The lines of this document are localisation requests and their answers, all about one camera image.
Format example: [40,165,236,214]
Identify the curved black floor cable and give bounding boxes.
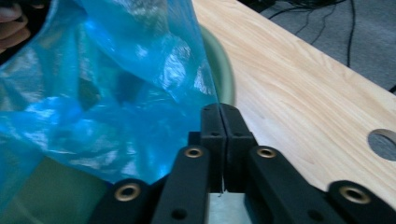
[310,2,338,46]

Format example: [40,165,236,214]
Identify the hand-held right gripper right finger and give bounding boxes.
[219,103,259,193]

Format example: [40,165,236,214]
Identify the green plastic trash bin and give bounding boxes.
[0,23,237,224]

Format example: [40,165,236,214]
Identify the long black floor cable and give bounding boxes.
[346,0,357,68]

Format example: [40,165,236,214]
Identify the thin black floor cable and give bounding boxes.
[294,8,316,36]

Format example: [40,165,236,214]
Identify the blue plastic garbage bag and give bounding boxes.
[0,0,219,216]

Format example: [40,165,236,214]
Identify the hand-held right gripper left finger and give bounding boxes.
[188,104,228,193]

